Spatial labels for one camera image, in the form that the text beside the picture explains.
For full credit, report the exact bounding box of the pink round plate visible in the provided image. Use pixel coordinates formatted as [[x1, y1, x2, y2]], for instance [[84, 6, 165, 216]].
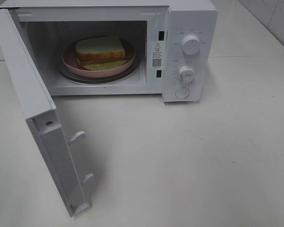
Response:
[[62, 39, 140, 79]]

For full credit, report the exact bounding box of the glass microwave turntable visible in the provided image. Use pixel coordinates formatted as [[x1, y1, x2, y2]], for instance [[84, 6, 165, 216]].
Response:
[[56, 56, 141, 84]]

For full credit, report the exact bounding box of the round white door button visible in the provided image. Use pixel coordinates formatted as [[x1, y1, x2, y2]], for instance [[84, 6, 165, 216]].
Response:
[[175, 87, 189, 99]]

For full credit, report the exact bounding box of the white warning sticker with QR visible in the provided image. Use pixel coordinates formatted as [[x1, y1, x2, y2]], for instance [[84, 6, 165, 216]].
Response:
[[151, 41, 166, 69]]

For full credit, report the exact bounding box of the white microwave oven body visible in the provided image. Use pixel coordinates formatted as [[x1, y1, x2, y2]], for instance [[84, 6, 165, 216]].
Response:
[[0, 0, 218, 102]]

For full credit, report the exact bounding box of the upper white power knob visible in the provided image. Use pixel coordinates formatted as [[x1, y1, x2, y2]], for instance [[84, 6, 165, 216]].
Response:
[[181, 35, 200, 55]]

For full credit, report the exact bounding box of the sandwich with bread and lettuce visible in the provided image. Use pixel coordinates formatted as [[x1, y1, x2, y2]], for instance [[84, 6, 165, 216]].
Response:
[[75, 35, 135, 71]]

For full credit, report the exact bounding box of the lower white timer knob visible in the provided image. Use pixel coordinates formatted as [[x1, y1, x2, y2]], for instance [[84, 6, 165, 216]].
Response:
[[178, 66, 195, 83]]

